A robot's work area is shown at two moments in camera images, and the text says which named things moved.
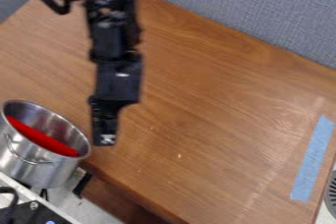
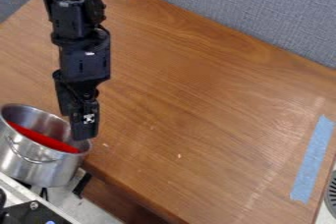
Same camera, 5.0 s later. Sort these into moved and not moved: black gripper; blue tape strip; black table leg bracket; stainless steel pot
Moved: black gripper
Not moved: blue tape strip; stainless steel pot; black table leg bracket
